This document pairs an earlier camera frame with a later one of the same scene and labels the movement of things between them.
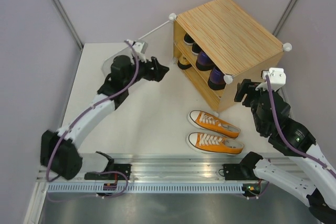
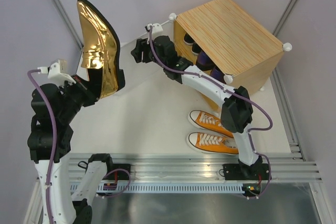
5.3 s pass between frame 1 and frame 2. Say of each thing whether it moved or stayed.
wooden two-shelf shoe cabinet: stayed
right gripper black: moved
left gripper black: moved
